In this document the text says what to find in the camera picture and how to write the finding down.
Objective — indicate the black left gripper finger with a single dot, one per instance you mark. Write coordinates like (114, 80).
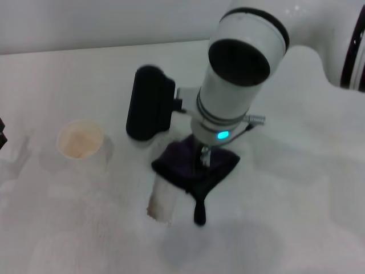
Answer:
(2, 124)
(3, 140)

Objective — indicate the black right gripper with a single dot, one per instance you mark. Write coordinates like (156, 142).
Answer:
(206, 157)

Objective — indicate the purple rag with black trim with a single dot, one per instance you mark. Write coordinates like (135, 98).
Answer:
(182, 168)

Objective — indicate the white paper cup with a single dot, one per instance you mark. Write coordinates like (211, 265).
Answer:
(80, 140)

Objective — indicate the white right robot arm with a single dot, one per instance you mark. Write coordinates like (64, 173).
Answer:
(242, 97)

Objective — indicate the black water stain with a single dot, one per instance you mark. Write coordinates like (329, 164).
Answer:
(161, 202)

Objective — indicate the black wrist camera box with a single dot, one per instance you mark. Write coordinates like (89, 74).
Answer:
(149, 105)

